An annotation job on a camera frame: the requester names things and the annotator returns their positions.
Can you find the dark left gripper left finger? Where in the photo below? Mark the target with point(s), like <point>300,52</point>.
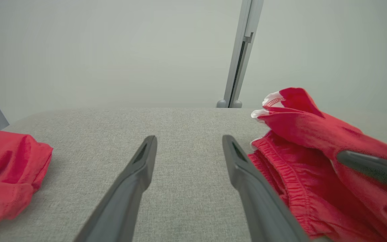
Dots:
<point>119,208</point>

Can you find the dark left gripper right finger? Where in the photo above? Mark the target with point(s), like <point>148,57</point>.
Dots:
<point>264,215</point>

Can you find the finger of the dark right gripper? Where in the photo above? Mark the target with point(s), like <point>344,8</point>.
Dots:
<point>381,169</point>

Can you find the red Bulls shorts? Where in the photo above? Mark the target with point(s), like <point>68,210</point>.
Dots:
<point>314,134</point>

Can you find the red white Bulls jersey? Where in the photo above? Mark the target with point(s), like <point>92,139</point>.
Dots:
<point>8,168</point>

